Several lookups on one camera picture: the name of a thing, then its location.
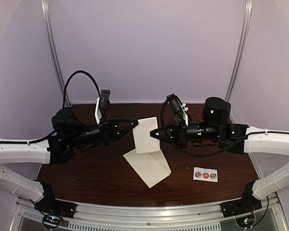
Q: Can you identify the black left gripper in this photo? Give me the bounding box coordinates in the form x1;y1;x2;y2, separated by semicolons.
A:
68;115;139;149

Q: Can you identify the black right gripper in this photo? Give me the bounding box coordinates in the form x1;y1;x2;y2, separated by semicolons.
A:
150;118;222;149

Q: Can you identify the cream paper envelope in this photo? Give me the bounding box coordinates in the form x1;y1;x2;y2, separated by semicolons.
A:
123;149;171;188

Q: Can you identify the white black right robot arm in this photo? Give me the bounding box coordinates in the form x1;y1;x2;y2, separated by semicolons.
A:
150;94;289;213

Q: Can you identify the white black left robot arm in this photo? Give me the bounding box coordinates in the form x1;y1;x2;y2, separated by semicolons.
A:
0;107;138;214

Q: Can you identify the sticker sheet with three seals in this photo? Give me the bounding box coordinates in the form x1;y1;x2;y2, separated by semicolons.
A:
193;167;218;182

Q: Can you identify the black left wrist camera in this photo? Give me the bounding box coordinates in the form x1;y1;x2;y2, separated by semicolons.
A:
99;90;111;110

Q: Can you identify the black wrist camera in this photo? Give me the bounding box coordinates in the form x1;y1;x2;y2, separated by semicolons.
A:
166;94;189;114
99;90;111;110

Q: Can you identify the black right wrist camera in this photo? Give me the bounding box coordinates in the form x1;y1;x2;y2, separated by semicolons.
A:
166;94;189;114

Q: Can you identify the black braided right camera cable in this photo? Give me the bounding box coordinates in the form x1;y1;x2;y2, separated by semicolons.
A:
160;95;181;135

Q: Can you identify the black braided camera cable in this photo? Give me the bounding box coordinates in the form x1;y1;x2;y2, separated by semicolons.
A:
62;70;101;109
160;95;181;135

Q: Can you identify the black braided left camera cable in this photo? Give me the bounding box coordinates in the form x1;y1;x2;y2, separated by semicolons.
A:
62;70;101;109

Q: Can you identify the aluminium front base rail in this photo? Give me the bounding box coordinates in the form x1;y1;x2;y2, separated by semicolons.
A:
14;197;284;231

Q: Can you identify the left aluminium corner post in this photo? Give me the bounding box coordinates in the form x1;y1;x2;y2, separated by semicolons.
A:
41;0;65;95

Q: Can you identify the aluminium corner post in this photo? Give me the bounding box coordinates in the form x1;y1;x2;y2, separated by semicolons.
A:
225;0;253;105
41;0;65;95

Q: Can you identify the right aluminium corner post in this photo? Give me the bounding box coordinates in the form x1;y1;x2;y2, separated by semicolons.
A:
225;0;253;105

